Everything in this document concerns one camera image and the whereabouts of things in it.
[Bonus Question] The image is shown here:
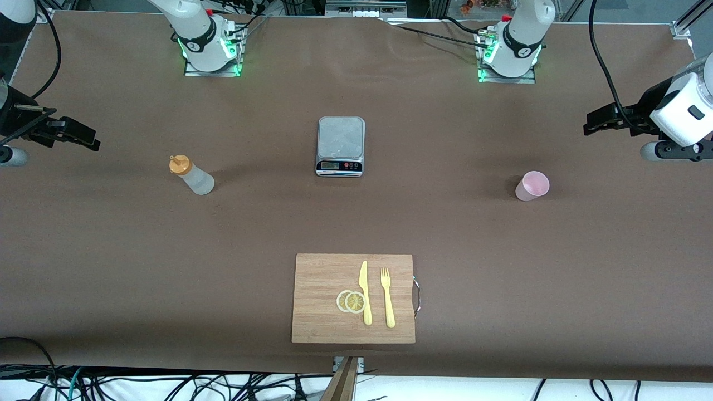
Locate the pink plastic cup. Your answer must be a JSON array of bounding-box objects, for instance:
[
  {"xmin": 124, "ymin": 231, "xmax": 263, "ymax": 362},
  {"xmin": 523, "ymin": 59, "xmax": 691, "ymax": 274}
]
[{"xmin": 515, "ymin": 170, "xmax": 550, "ymax": 202}]

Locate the translucent sauce bottle orange cap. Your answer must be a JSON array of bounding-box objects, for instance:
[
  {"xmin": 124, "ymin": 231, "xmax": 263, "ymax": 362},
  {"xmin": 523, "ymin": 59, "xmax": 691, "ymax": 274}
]
[{"xmin": 169, "ymin": 155, "xmax": 215, "ymax": 195}]

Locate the brown table cover sheet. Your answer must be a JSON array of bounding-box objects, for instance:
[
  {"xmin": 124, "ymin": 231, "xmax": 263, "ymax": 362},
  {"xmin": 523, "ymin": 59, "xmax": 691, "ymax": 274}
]
[{"xmin": 0, "ymin": 10, "xmax": 713, "ymax": 384}]

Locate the silver digital kitchen scale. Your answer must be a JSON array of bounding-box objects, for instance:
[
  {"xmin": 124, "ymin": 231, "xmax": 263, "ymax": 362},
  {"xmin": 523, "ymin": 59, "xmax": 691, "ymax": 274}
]
[{"xmin": 315, "ymin": 116, "xmax": 366, "ymax": 178}]

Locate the yellow plastic fork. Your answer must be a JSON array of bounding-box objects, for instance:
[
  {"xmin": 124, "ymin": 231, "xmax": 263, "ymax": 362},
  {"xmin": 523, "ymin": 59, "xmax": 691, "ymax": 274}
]
[{"xmin": 380, "ymin": 267, "xmax": 396, "ymax": 329}]

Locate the wooden cutting board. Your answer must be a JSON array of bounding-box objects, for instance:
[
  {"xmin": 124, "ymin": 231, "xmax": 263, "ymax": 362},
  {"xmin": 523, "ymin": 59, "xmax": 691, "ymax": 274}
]
[{"xmin": 291, "ymin": 253, "xmax": 422, "ymax": 344}]

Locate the yellow plastic knife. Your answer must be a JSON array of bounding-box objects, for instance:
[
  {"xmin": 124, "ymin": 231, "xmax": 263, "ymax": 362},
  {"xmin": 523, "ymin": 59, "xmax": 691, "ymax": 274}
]
[{"xmin": 359, "ymin": 260, "xmax": 373, "ymax": 326}]

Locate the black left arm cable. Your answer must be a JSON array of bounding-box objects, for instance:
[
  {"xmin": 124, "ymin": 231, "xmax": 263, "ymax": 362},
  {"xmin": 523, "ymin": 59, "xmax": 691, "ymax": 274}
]
[{"xmin": 589, "ymin": 0, "xmax": 641, "ymax": 131}]

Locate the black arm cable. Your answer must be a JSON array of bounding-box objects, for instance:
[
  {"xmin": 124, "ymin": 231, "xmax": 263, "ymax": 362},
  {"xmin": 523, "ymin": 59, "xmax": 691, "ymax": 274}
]
[
  {"xmin": 589, "ymin": 0, "xmax": 641, "ymax": 131},
  {"xmin": 32, "ymin": 0, "xmax": 62, "ymax": 101}
]

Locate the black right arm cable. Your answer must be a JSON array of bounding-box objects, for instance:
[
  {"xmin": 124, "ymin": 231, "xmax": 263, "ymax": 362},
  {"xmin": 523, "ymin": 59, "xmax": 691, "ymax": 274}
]
[{"xmin": 32, "ymin": 0, "xmax": 62, "ymax": 101}]

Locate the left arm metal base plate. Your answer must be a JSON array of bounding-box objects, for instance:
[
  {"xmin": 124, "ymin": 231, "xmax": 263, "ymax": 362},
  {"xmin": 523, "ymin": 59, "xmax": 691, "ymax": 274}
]
[{"xmin": 478, "ymin": 28, "xmax": 536, "ymax": 84}]

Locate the aluminium frame corner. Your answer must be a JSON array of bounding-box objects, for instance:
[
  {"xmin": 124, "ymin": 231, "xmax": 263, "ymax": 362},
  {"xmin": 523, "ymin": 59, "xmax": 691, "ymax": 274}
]
[{"xmin": 671, "ymin": 0, "xmax": 713, "ymax": 40}]

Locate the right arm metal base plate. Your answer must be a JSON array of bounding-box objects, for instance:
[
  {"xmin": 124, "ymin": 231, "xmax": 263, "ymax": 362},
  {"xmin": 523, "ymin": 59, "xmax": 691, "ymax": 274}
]
[{"xmin": 184, "ymin": 25, "xmax": 243, "ymax": 77}]

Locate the black table cable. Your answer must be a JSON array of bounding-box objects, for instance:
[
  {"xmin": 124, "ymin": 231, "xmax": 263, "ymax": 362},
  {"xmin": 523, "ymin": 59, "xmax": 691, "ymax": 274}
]
[
  {"xmin": 443, "ymin": 16, "xmax": 492, "ymax": 37},
  {"xmin": 397, "ymin": 25, "xmax": 494, "ymax": 48}
]

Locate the black looped floor cable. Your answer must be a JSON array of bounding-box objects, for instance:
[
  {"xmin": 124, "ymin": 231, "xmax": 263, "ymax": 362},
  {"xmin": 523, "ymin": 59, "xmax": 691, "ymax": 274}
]
[{"xmin": 0, "ymin": 336, "xmax": 57, "ymax": 390}]

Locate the metal table bracket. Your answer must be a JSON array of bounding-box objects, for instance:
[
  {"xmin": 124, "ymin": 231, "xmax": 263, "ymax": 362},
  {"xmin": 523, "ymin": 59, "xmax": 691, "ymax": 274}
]
[{"xmin": 333, "ymin": 356, "xmax": 365, "ymax": 374}]

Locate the wooden post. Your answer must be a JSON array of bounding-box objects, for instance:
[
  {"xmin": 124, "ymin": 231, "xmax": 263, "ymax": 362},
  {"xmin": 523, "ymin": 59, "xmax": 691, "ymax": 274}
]
[{"xmin": 320, "ymin": 356, "xmax": 360, "ymax": 401}]

